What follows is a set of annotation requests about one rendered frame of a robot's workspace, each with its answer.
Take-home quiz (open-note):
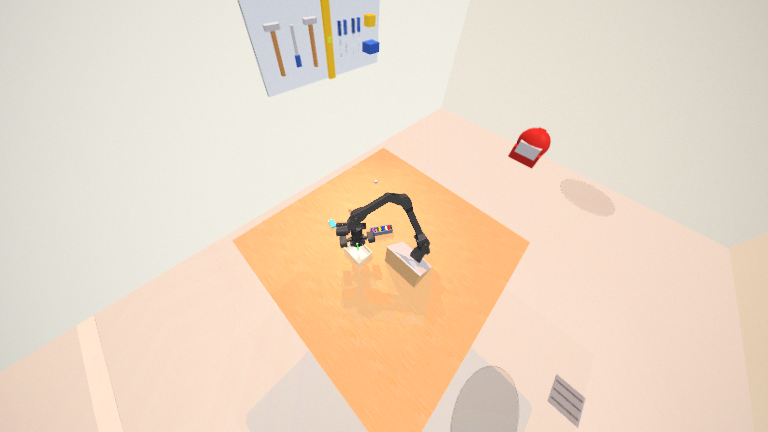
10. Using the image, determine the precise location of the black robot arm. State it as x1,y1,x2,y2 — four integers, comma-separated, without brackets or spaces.
336,192,431,263

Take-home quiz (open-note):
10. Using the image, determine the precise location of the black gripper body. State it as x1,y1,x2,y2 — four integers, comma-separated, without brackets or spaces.
339,231,375,248

